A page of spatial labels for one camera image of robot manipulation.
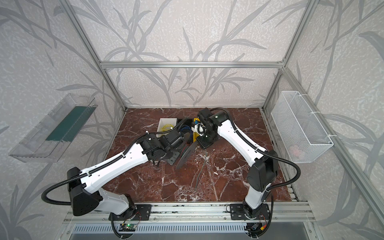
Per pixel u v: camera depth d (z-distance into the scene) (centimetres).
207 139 67
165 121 106
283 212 75
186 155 70
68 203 44
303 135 61
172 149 57
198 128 71
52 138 64
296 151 72
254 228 75
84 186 40
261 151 45
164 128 105
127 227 71
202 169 89
